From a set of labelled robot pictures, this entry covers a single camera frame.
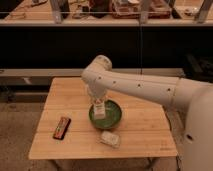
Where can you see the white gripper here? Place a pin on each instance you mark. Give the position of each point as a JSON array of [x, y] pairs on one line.
[[96, 94]]

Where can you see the white plastic bottle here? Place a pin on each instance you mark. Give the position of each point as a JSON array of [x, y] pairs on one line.
[[99, 110]]

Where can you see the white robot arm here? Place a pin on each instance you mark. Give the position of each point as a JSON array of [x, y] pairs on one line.
[[195, 98]]

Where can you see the green ceramic bowl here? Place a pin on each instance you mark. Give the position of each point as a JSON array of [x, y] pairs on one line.
[[113, 116]]

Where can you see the clear wrapped white packet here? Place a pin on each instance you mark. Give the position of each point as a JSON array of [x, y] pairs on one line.
[[110, 139]]

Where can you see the black and red snack bar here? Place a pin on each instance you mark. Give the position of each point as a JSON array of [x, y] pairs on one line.
[[61, 128]]

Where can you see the light wooden folding table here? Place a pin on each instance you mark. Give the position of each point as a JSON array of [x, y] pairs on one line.
[[144, 131]]

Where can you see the long wooden workbench shelf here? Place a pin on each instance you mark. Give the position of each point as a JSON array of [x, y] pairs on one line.
[[107, 13]]

